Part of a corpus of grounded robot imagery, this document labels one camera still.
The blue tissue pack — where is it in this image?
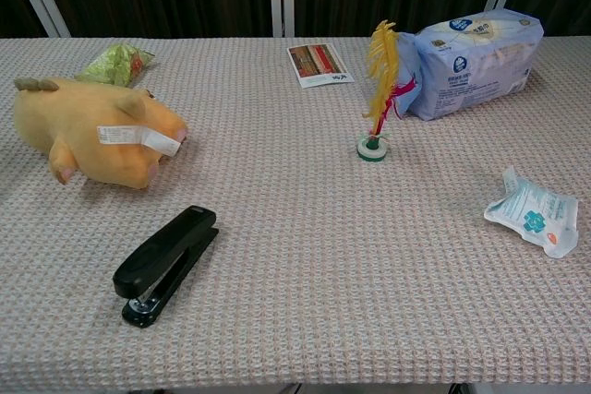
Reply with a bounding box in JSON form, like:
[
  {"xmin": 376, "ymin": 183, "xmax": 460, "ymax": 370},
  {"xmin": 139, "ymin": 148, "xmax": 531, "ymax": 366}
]
[{"xmin": 394, "ymin": 8, "xmax": 545, "ymax": 122}]

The beige waffle tablecloth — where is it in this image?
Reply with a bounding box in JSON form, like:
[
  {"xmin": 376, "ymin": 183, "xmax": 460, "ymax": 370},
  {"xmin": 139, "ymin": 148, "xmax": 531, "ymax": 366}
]
[{"xmin": 0, "ymin": 35, "xmax": 591, "ymax": 387}]

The green snack bag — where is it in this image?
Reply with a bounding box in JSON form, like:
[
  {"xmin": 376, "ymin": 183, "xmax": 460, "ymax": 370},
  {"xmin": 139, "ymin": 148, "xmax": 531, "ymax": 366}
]
[{"xmin": 74, "ymin": 42, "xmax": 156, "ymax": 89}]

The black stapler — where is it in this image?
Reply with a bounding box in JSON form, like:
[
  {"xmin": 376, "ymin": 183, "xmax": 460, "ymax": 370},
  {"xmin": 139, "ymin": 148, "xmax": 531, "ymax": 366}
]
[{"xmin": 112, "ymin": 205, "xmax": 220, "ymax": 329}]

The yellow plush pig toy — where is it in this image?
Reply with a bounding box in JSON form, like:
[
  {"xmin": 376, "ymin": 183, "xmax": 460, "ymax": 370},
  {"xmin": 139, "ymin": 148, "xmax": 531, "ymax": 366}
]
[{"xmin": 12, "ymin": 77, "xmax": 189, "ymax": 191}]

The striped picture postcard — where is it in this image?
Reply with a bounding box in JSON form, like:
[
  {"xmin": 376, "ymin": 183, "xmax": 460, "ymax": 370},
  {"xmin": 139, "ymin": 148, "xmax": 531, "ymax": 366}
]
[{"xmin": 286, "ymin": 42, "xmax": 356, "ymax": 90}]

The small white medical packet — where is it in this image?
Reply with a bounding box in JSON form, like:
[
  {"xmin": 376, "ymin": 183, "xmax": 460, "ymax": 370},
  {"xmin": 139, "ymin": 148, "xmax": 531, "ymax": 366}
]
[{"xmin": 483, "ymin": 165, "xmax": 580, "ymax": 259}]

